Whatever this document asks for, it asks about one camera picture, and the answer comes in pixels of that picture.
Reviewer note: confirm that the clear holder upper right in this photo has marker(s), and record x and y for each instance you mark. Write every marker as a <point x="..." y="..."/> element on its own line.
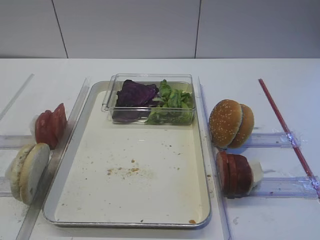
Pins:
<point x="280" y="139"/>

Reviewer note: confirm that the metal baking tray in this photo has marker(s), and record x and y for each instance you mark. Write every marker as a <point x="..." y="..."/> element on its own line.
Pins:
<point x="129" y="175"/>

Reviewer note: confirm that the clear rail left of tray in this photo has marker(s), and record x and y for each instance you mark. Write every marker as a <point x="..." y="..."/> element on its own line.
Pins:
<point x="54" y="162"/>

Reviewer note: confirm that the green lettuce leaves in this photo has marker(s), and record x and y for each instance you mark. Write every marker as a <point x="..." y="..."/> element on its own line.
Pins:
<point x="171" y="106"/>

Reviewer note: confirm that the red meat patty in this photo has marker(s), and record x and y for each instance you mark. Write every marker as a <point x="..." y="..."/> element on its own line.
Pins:
<point x="222" y="165"/>
<point x="232" y="175"/>
<point x="244" y="174"/>

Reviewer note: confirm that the purple cabbage leaf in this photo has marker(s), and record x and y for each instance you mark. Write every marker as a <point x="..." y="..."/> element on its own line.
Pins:
<point x="134" y="94"/>

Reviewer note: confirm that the clear holder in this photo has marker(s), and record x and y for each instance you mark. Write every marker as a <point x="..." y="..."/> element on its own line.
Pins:
<point x="15" y="142"/>
<point x="280" y="139"/>
<point x="307" y="187"/>

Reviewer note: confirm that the pale bottom bun front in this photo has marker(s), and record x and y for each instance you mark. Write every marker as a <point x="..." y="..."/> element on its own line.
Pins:
<point x="32" y="170"/>

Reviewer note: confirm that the clear plastic container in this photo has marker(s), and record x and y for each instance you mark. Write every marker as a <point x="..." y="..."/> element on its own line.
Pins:
<point x="177" y="81"/>

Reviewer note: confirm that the red tomato slice front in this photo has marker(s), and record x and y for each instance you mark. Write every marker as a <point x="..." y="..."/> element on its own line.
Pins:
<point x="43" y="130"/>

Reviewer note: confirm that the sesame top bun front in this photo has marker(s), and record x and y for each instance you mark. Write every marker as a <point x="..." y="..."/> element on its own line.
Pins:
<point x="224" y="122"/>

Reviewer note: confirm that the clear rail right of tray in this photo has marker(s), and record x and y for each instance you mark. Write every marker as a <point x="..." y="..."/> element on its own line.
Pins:
<point x="212" y="152"/>

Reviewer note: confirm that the red tomato slice rear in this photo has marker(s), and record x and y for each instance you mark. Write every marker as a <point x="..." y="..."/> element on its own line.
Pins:
<point x="58" y="124"/>

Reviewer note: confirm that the clear holder upper left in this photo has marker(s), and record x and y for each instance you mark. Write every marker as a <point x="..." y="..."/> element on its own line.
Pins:
<point x="15" y="142"/>

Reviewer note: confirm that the clear rod far left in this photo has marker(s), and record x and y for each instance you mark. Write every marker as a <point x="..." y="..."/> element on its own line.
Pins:
<point x="16" y="95"/>

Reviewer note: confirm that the red plastic straw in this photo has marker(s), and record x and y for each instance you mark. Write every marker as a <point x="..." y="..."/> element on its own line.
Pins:
<point x="286" y="129"/>

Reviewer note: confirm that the clear holder lower right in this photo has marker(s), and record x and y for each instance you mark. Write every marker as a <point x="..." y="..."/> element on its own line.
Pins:
<point x="307" y="187"/>

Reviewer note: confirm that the red meat patty front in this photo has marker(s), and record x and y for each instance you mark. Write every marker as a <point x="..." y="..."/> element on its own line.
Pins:
<point x="222" y="165"/>

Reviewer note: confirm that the red meat patty rear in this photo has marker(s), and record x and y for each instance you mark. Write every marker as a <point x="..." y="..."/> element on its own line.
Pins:
<point x="244" y="174"/>

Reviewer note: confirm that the white cheese slice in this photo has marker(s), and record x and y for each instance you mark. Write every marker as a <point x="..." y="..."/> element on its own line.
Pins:
<point x="257" y="173"/>

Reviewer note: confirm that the red meat patty middle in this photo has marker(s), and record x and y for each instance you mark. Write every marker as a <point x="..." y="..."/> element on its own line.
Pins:
<point x="232" y="175"/>

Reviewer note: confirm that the pale bun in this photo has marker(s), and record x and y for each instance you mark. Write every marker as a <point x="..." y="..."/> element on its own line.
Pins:
<point x="16" y="169"/>
<point x="32" y="170"/>

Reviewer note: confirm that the brown top bun rear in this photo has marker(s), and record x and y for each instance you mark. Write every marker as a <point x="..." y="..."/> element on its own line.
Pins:
<point x="245" y="129"/>

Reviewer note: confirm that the red tomato slice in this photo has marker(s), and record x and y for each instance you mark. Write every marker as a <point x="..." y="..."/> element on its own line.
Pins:
<point x="43" y="130"/>
<point x="58" y="124"/>

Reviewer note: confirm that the pale bottom bun rear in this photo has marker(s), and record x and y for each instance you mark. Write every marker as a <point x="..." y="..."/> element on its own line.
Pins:
<point x="16" y="169"/>

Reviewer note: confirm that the clear rail of tray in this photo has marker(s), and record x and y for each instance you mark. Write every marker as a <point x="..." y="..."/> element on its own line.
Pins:
<point x="54" y="162"/>
<point x="212" y="152"/>

